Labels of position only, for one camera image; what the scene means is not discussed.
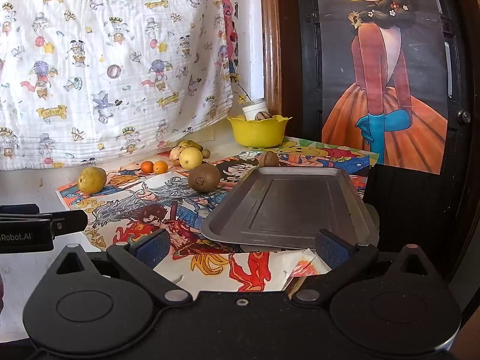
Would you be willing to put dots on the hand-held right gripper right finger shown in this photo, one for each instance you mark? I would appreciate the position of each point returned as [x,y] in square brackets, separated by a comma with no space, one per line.
[330,248]

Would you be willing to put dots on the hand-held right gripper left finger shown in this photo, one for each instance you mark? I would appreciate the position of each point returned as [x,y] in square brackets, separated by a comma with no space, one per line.
[153,248]

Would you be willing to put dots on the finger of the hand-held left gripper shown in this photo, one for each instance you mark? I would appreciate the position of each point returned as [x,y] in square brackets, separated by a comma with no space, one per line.
[69,222]
[18,209]

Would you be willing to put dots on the grey metal tray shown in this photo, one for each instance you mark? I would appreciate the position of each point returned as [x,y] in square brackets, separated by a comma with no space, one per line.
[285,206]

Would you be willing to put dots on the small orange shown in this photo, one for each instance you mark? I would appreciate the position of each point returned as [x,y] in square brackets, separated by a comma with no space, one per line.
[161,167]
[147,166]

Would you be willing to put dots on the brown kiwi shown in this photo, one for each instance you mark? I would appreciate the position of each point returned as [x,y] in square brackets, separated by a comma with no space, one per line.
[204,178]

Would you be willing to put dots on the large striped pepino melon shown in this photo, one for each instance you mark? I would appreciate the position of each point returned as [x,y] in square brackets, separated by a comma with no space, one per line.
[175,155]

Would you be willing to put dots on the yellow lemon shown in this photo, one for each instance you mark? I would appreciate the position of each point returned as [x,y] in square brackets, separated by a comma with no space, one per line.
[190,158]

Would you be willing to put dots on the brown longan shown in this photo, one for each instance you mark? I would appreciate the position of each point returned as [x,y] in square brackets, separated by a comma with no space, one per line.
[206,153]

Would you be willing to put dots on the small striped pepino melon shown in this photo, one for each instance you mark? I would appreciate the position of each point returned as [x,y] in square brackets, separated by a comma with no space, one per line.
[268,159]

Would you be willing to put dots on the yellow-green mango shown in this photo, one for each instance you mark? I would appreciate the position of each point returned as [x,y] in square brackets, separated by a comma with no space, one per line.
[189,144]

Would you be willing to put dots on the white-haired warrior paper drawing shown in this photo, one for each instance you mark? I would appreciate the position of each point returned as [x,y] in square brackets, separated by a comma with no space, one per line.
[150,202]

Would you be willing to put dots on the two boys paper drawing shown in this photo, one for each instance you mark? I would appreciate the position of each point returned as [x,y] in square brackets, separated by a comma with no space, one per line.
[120,180]

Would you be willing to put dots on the yellow plastic bowl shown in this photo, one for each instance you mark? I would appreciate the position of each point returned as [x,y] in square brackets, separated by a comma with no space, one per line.
[258,133]

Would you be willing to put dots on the walnut in bowl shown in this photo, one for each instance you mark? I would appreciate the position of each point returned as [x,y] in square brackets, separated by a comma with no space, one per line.
[263,116]

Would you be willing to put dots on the white jar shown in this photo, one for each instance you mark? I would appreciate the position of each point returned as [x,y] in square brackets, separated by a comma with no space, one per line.
[253,107]

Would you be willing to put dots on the white printed blanket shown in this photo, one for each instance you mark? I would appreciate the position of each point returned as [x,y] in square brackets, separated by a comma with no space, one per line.
[112,63]

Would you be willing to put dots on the twig with yellow flowers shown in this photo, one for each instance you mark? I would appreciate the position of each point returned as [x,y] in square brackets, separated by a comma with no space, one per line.
[242,96]

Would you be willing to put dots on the black door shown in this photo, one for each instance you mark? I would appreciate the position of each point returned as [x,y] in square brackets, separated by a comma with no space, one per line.
[303,63]

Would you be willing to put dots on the metal door knob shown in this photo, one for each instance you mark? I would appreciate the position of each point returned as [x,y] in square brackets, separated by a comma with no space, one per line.
[465,116]

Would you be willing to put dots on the wall poster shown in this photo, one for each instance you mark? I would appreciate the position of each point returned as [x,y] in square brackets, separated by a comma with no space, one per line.
[378,82]

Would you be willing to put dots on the brown wooden door frame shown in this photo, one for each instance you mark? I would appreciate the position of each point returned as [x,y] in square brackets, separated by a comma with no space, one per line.
[270,45]

